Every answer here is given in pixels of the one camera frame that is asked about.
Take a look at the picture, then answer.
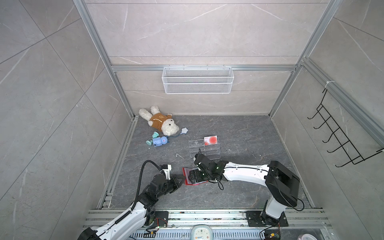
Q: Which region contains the blue toy camera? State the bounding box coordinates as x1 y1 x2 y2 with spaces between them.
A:
153 136 168 147

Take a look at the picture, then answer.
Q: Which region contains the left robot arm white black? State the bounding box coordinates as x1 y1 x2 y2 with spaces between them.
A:
78 174 185 240

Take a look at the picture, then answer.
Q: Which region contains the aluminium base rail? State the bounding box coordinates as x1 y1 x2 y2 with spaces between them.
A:
83 209 333 240

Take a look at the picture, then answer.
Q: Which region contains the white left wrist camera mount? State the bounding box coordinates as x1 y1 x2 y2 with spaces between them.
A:
160 165 172 181

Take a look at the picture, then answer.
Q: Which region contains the teal toy piece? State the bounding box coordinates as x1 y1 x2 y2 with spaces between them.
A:
146 132 160 146

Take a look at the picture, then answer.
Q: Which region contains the right wall aluminium rail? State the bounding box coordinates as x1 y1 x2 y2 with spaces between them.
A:
301 58 384 146

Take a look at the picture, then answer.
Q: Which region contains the left aluminium corner post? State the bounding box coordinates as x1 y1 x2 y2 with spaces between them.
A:
74 0 135 119

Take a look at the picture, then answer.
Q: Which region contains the white round device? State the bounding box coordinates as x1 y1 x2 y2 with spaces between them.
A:
190 225 214 240

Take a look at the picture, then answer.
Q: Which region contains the black wire hook rack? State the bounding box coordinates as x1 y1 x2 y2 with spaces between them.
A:
307 89 384 168

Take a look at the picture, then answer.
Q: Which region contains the white card red circle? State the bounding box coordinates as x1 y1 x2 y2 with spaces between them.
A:
204 136 218 146

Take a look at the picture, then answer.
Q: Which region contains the white wire mesh basket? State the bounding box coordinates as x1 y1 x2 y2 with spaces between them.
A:
162 68 235 95

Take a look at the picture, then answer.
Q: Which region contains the horizontal aluminium wall rail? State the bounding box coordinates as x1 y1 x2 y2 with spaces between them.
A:
112 64 298 72

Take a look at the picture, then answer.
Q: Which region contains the red leather card holder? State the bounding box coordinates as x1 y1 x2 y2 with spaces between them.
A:
183 168 208 186

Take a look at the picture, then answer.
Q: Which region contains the clear acrylic tiered card stand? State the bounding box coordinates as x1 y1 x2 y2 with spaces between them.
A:
189 136 221 163

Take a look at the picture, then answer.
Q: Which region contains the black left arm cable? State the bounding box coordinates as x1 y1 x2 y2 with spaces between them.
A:
130 159 163 211

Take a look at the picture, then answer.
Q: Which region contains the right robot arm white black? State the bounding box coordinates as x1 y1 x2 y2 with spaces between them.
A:
184 153 300 226

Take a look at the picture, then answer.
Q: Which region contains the white teddy bear brown shirt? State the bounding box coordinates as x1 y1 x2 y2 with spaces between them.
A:
139 106 180 137

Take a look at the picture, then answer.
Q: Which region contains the vertical aluminium corner post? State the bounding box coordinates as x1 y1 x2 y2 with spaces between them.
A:
269 0 343 118

